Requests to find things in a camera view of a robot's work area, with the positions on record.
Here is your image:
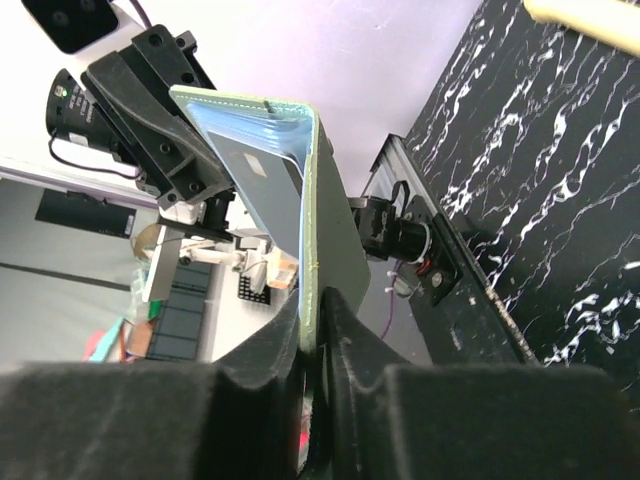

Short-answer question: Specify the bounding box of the green card holder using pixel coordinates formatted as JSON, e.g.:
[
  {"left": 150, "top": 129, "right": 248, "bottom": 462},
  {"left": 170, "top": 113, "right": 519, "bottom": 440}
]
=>
[{"left": 169, "top": 85, "right": 370, "bottom": 355}]

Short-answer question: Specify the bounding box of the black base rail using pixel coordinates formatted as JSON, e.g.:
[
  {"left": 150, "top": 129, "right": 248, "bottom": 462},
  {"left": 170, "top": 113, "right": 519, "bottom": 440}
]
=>
[{"left": 366, "top": 134, "right": 540, "bottom": 366}]

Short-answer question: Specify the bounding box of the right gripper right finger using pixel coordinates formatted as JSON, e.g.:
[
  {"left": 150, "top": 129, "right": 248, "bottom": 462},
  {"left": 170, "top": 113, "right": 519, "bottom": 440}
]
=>
[{"left": 309, "top": 289, "right": 639, "bottom": 479}]

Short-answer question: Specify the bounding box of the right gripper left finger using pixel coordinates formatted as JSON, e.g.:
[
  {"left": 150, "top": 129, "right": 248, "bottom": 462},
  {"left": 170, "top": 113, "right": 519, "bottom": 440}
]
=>
[{"left": 1, "top": 295, "right": 303, "bottom": 479}]

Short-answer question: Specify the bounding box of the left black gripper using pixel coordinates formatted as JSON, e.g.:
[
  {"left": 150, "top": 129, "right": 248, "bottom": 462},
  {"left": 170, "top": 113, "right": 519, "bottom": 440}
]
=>
[{"left": 45, "top": 25, "right": 233, "bottom": 208}]

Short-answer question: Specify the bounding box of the cream plastic crayon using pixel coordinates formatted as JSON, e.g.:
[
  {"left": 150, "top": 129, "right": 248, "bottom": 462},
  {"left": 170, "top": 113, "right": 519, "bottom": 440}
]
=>
[{"left": 523, "top": 0, "right": 639, "bottom": 57}]

